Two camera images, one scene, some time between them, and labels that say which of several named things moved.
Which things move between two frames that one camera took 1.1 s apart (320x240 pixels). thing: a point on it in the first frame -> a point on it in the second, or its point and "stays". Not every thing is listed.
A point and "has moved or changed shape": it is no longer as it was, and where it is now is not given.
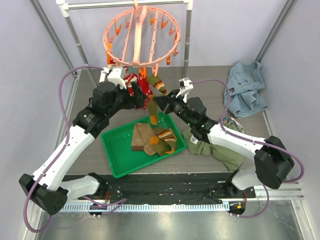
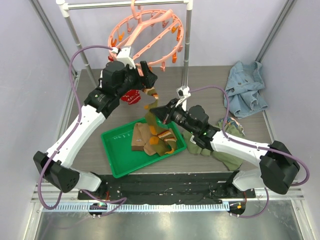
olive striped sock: (158, 90) has moved or changed shape
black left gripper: (137, 101) -> (147, 80)
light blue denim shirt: (245, 82) stays
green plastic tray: (118, 143) stays
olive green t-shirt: (231, 160) stays
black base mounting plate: (148, 186) stays
